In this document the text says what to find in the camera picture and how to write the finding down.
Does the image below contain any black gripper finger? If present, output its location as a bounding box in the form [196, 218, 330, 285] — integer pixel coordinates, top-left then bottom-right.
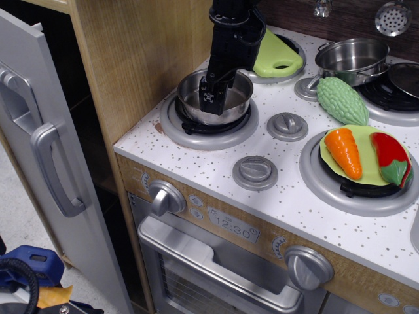
[198, 76, 228, 115]

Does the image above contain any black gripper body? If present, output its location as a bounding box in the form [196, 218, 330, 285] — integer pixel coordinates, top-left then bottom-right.
[205, 16, 262, 86]

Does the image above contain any small steel pan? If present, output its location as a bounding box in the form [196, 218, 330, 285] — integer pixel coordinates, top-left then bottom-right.
[177, 68, 253, 125]

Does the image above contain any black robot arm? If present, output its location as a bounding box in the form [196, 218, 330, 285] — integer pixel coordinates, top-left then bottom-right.
[198, 1, 266, 115]

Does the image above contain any front left stove burner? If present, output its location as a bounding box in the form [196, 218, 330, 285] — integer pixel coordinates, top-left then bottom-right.
[160, 94, 259, 151]

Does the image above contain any stove burner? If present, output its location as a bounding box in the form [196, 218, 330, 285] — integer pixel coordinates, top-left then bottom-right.
[242, 29, 306, 84]
[160, 94, 259, 151]
[355, 74, 418, 127]
[299, 131, 418, 217]

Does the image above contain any back left stove burner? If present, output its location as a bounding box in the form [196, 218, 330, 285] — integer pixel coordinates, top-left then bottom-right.
[242, 29, 306, 84]

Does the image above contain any front right stove burner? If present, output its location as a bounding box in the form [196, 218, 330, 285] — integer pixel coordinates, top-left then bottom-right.
[299, 131, 418, 217]

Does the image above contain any back right stove burner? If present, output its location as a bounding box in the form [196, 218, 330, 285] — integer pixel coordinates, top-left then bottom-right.
[355, 74, 418, 127]

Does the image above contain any green cutting board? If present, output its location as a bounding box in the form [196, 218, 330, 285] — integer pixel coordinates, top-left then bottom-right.
[253, 29, 304, 78]

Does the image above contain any grey top knob middle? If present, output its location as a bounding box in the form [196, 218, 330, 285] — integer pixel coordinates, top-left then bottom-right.
[266, 112, 308, 142]

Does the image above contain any grey knob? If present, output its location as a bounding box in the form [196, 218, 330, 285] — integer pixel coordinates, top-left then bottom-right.
[232, 156, 278, 192]
[294, 75, 321, 102]
[266, 112, 308, 142]

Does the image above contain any grey top knob rear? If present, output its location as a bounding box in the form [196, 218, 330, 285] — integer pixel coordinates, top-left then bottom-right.
[294, 75, 321, 102]

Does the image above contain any grey top knob front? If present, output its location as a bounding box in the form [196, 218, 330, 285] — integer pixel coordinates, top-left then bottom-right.
[232, 156, 278, 192]

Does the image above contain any silver oven knob left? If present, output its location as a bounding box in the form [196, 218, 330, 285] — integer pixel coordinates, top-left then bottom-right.
[149, 179, 187, 216]

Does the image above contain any silver oven knob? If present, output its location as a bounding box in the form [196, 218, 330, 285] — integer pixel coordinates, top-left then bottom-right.
[149, 179, 187, 216]
[285, 245, 334, 291]

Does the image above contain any green toy bitter gourd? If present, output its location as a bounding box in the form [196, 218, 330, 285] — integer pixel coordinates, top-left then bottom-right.
[317, 77, 369, 126]

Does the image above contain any large steel pot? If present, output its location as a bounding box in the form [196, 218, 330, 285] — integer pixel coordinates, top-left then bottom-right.
[315, 38, 390, 87]

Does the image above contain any oven clock display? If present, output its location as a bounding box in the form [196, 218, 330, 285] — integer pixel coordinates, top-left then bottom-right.
[208, 207, 261, 243]

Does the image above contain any orange toy carrot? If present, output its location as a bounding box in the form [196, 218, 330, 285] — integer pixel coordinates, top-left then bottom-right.
[324, 128, 363, 180]

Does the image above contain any hanging steel skimmer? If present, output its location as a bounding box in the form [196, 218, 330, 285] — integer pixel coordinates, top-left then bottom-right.
[374, 1, 412, 37]

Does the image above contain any silver oven door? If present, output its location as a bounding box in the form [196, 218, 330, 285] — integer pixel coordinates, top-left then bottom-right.
[128, 194, 327, 313]

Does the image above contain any dark pot lid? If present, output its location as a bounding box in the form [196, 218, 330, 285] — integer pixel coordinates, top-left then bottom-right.
[388, 62, 419, 98]

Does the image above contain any light green plate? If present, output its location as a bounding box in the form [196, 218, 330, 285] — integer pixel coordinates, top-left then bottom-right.
[320, 125, 392, 186]

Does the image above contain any grey fridge door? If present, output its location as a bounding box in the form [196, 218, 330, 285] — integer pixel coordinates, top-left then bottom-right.
[1, 11, 133, 313]

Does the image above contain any silver oven knob right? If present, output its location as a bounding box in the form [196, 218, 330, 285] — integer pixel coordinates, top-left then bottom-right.
[285, 245, 334, 291]

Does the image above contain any red toy pepper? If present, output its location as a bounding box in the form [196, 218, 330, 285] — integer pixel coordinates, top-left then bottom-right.
[369, 132, 413, 188]

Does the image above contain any blue device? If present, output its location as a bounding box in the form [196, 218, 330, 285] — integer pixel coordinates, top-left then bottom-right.
[1, 245, 64, 287]

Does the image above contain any yellow cloth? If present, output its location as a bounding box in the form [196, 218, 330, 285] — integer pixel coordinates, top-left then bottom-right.
[37, 285, 73, 309]

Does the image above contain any grey fridge door handle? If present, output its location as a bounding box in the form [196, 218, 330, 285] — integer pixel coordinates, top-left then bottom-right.
[30, 122, 86, 218]

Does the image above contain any black braided cable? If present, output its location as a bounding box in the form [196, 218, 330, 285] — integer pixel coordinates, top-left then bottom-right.
[0, 258, 40, 314]

